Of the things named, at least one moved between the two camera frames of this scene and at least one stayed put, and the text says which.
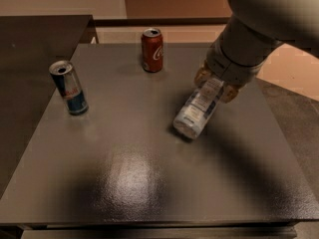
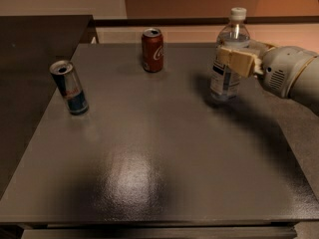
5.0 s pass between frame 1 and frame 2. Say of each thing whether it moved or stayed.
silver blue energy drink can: stayed
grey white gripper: moved
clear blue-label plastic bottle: moved
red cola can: stayed
